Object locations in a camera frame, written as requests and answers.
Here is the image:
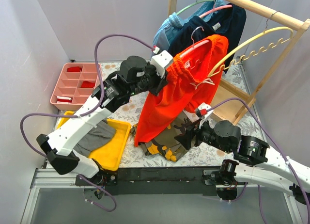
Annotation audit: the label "pink wavy hanger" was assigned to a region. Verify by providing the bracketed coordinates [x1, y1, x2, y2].
[179, 26, 209, 71]

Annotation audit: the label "orange shorts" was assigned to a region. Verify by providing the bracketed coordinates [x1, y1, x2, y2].
[134, 34, 228, 146]

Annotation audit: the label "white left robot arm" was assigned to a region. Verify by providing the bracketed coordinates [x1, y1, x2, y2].
[36, 51, 173, 185]

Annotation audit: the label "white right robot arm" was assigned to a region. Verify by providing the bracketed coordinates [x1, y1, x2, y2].
[175, 121, 310, 205]

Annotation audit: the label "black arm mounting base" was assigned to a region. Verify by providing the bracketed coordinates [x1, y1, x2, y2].
[75, 166, 244, 201]

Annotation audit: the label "camouflage shorts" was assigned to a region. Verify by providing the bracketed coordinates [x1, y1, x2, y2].
[138, 112, 198, 162]

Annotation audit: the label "light blue shorts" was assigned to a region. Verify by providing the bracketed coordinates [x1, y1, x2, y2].
[153, 0, 224, 51]

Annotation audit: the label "grey shorts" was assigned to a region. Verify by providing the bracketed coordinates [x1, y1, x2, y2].
[73, 119, 116, 157]

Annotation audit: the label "green hanger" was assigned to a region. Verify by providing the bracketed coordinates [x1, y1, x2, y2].
[176, 0, 214, 15]

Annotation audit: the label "navy blue shorts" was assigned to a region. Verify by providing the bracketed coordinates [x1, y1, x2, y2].
[167, 2, 247, 74]

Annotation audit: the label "yellow wavy hanger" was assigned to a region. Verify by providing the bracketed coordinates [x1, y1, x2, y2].
[207, 10, 294, 77]

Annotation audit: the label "pink hanger with navy shorts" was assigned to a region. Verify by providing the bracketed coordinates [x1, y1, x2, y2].
[197, 0, 233, 18]

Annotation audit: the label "wooden clothes rack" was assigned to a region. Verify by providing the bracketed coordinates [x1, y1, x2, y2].
[167, 0, 310, 125]

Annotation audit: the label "red sock middle compartment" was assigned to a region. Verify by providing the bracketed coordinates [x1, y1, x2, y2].
[80, 81, 96, 88]

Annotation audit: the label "red sock compartment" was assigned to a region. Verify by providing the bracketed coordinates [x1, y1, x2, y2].
[80, 81, 96, 88]
[67, 66, 82, 73]

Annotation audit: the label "pink divided organizer box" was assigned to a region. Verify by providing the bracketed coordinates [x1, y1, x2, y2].
[50, 63, 99, 111]

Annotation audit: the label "red sock top compartment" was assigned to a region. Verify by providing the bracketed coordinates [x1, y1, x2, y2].
[67, 66, 82, 73]

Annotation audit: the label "yellow plastic tray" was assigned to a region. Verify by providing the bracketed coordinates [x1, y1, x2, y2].
[57, 110, 131, 171]

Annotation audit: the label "red white striped sock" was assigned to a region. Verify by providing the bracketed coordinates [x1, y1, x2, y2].
[57, 96, 73, 104]

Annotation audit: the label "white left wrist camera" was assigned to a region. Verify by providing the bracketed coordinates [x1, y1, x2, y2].
[151, 50, 173, 79]

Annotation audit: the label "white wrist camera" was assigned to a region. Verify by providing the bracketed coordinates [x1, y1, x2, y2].
[151, 50, 173, 79]
[195, 102, 213, 128]

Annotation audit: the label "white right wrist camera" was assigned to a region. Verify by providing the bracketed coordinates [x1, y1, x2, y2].
[195, 102, 213, 128]

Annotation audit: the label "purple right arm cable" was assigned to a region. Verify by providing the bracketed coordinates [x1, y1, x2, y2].
[205, 97, 310, 224]

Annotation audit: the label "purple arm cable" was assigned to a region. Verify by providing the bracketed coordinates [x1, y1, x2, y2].
[205, 97, 310, 224]
[19, 34, 158, 212]

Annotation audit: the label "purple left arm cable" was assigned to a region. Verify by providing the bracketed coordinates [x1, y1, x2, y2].
[19, 34, 158, 212]

